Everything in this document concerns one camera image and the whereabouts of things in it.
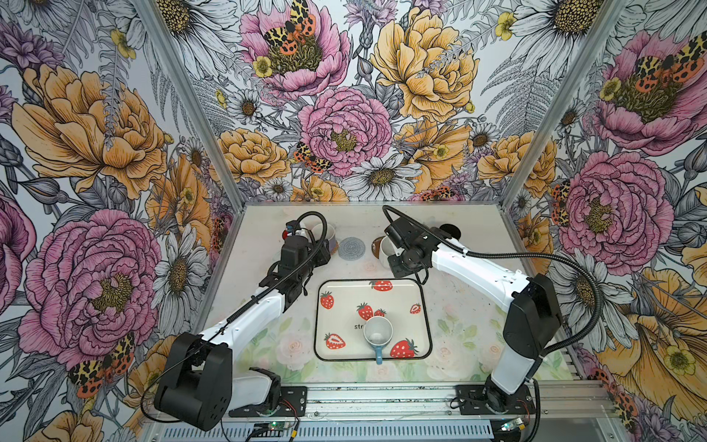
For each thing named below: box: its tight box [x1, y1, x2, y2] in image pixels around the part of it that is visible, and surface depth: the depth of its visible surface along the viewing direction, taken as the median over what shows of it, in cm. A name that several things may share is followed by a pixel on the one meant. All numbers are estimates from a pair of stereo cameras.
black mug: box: [439, 222, 462, 241], surface depth 104 cm
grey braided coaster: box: [337, 236, 366, 262], surface depth 109 cm
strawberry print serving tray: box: [313, 278, 433, 361], surface depth 91 cm
